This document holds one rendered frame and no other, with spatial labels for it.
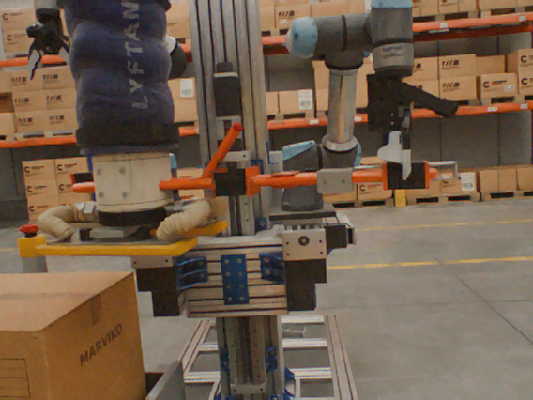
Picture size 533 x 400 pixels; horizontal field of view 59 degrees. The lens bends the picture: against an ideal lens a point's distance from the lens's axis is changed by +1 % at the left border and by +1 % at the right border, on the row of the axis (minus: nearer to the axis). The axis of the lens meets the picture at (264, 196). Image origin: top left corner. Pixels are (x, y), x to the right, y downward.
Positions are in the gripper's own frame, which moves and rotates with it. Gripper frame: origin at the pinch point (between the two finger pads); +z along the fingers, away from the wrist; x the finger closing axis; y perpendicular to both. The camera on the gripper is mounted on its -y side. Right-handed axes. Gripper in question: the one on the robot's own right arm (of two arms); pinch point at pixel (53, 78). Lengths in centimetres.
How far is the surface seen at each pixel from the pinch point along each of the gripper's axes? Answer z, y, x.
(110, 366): 76, -37, -25
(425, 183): 34, -56, -98
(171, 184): 32, -45, -47
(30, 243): 54, 12, 22
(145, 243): 43, -54, -43
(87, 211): 37, -39, -25
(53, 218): 37, -47, -20
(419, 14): -165, 676, -288
